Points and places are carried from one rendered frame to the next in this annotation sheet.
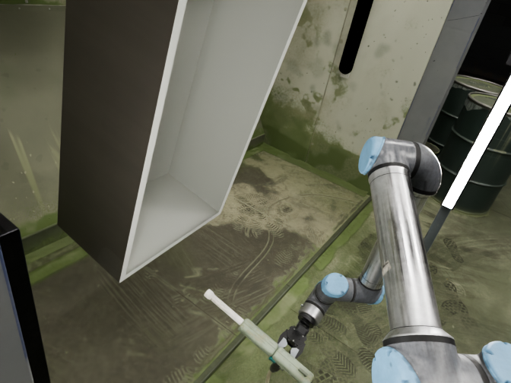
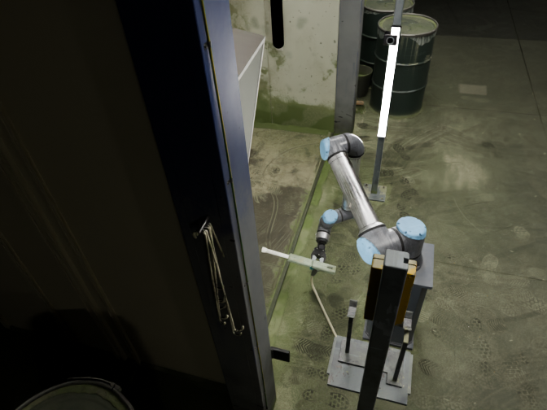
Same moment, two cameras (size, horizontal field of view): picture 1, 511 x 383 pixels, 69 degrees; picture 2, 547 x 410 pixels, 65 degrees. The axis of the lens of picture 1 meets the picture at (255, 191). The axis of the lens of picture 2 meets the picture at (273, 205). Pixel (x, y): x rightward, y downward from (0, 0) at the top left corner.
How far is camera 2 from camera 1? 1.32 m
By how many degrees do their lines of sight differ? 13
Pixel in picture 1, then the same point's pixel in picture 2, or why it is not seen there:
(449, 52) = (351, 13)
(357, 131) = (304, 88)
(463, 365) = (389, 233)
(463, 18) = not seen: outside the picture
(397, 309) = (359, 221)
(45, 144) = not seen: hidden behind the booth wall
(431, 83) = (346, 37)
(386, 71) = (310, 37)
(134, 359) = not seen: hidden behind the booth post
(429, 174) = (356, 148)
